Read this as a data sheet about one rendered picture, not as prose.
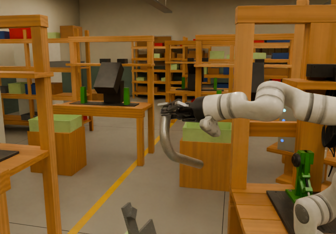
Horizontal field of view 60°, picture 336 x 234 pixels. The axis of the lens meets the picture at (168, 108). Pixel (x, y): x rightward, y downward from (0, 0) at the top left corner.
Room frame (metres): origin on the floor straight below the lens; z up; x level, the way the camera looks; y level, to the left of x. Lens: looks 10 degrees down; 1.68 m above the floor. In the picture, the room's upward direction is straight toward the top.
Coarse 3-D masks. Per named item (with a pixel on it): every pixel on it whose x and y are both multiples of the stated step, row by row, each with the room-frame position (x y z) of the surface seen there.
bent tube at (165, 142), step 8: (160, 104) 0.89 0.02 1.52; (168, 120) 0.87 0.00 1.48; (160, 128) 0.86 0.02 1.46; (168, 128) 0.86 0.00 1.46; (160, 136) 0.85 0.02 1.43; (168, 136) 0.85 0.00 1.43; (168, 144) 0.85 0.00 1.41; (168, 152) 0.85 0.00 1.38; (176, 152) 0.87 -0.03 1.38; (176, 160) 0.87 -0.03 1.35; (184, 160) 0.90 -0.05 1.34; (192, 160) 0.93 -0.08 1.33; (200, 160) 0.98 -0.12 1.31
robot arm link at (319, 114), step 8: (320, 96) 0.67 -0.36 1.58; (328, 96) 0.67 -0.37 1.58; (320, 104) 0.66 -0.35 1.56; (328, 104) 0.65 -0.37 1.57; (312, 112) 0.66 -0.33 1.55; (320, 112) 0.65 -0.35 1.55; (328, 112) 0.65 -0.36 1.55; (312, 120) 0.67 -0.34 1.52; (320, 120) 0.66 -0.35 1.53; (328, 120) 0.65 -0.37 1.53
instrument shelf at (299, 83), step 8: (288, 80) 1.64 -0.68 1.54; (296, 80) 1.58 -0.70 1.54; (304, 80) 1.58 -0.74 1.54; (312, 80) 1.58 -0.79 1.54; (320, 80) 1.58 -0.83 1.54; (328, 80) 1.58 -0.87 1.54; (304, 88) 1.50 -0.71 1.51; (312, 88) 1.50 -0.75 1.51; (320, 88) 1.50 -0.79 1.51; (328, 88) 1.49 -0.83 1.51
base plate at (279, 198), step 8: (272, 192) 1.56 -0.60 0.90; (280, 192) 1.56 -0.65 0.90; (312, 192) 1.56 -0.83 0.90; (272, 200) 1.46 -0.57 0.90; (280, 200) 1.46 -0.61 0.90; (288, 200) 1.46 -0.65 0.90; (280, 208) 1.38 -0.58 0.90; (288, 208) 1.38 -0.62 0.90; (280, 216) 1.31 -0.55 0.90; (288, 216) 1.30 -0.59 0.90; (288, 224) 1.24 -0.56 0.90; (328, 224) 1.24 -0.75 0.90; (288, 232) 1.19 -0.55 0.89; (328, 232) 1.17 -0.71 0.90
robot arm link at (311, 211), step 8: (296, 200) 0.87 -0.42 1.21; (304, 200) 0.85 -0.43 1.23; (312, 200) 0.84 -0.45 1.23; (320, 200) 0.84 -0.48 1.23; (296, 208) 0.86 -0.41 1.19; (304, 208) 0.83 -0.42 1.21; (312, 208) 0.82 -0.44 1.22; (320, 208) 0.82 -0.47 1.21; (296, 216) 0.86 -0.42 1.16; (304, 216) 0.83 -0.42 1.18; (312, 216) 0.81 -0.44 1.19; (320, 216) 0.81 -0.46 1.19; (328, 216) 0.82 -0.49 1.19; (296, 224) 0.86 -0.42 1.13; (304, 224) 0.83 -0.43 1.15; (312, 224) 0.81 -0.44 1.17; (320, 224) 0.82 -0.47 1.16; (296, 232) 0.86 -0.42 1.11; (304, 232) 0.83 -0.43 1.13; (312, 232) 0.81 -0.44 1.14; (320, 232) 0.86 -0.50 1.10
